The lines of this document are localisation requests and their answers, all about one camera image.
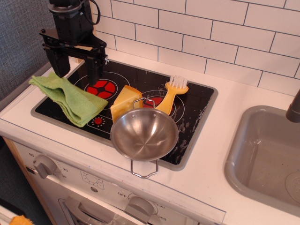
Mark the grey plastic sink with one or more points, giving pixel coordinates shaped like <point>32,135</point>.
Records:
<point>264,160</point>

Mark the grey right oven knob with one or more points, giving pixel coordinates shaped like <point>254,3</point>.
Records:
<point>139,209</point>

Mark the grey faucet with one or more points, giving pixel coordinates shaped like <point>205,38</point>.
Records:
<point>293,112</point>

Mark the orange black object corner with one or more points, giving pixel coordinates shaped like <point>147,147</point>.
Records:
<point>20,220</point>

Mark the grey oven door handle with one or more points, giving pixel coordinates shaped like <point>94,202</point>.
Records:
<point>89,213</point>

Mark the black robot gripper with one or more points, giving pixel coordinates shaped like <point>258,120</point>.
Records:
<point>73,27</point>

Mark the grey left oven knob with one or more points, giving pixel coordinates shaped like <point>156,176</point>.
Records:
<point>44,166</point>

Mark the green rag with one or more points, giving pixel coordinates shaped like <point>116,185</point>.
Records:
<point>78,105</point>

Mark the steel two-handled pan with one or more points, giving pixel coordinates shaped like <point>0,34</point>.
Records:
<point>144,134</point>

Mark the yellow dish brush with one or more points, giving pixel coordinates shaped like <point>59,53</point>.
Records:
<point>177,85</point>

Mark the grey oven knob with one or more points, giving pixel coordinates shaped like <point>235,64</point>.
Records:
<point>139,209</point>
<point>44,166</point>

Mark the yellow toy cheese wedge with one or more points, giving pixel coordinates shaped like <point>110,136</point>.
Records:
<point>124,101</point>

